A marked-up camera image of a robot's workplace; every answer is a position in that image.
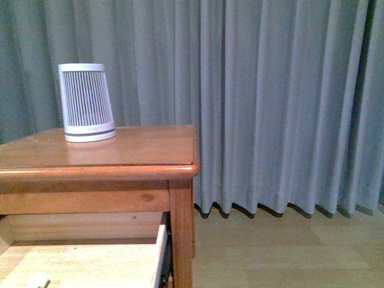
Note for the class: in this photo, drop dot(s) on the wooden drawer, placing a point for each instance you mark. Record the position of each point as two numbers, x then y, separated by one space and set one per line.
87 250

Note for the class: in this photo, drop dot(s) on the white medicine bottle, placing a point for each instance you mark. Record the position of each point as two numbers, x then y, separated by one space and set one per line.
38 280

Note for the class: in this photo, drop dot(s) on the wooden nightstand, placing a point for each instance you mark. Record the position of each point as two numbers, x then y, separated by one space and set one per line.
141 169

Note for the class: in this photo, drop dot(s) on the grey curtain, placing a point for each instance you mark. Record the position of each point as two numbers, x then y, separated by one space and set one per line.
287 95

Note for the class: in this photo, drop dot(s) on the white ribbed air purifier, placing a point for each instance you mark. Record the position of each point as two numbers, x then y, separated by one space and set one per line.
86 108

